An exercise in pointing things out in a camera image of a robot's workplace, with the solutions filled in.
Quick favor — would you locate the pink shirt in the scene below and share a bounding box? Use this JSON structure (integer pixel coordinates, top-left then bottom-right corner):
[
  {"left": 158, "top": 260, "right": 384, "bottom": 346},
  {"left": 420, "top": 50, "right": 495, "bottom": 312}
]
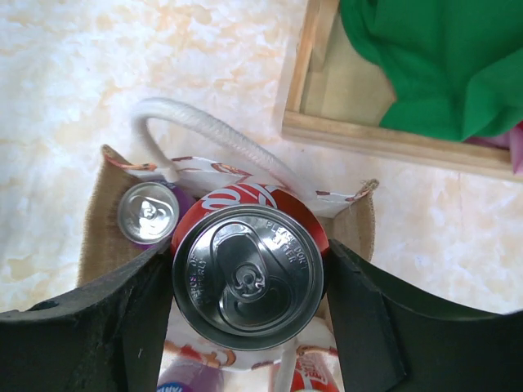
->
[{"left": 466, "top": 122, "right": 523, "bottom": 175}]

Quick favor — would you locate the patterned canvas tote bag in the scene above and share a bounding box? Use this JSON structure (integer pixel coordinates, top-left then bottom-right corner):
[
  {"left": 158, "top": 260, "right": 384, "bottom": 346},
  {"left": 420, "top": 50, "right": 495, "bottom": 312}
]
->
[{"left": 77, "top": 96, "right": 380, "bottom": 392}]

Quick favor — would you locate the purple can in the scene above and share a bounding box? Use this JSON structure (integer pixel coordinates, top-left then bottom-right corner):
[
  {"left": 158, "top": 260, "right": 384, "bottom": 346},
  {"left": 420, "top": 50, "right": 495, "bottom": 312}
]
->
[
  {"left": 156, "top": 359, "right": 225, "bottom": 392},
  {"left": 116, "top": 180, "right": 195, "bottom": 249}
]

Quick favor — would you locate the green tank top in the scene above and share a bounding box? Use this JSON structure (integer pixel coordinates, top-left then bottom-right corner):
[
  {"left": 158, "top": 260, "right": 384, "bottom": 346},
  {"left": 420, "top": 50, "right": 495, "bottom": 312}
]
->
[{"left": 340, "top": 0, "right": 522, "bottom": 141}]

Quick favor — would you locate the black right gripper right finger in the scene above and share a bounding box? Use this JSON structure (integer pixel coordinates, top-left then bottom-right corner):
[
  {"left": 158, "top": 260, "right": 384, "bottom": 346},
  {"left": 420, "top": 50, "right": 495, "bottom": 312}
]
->
[{"left": 327, "top": 240, "right": 522, "bottom": 391}]

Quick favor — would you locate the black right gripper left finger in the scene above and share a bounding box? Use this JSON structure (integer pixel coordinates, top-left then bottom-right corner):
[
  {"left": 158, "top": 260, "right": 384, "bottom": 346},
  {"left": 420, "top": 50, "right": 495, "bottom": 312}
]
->
[{"left": 1, "top": 241, "right": 172, "bottom": 391}]

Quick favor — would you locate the red soda can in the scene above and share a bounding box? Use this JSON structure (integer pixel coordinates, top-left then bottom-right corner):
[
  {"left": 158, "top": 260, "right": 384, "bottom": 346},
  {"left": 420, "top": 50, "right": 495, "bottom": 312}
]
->
[{"left": 290, "top": 353, "right": 339, "bottom": 392}]

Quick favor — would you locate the wooden clothes rack frame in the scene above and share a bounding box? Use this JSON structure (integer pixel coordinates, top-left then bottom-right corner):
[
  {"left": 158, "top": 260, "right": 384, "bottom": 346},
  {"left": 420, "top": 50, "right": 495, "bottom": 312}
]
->
[{"left": 282, "top": 1, "right": 522, "bottom": 182}]

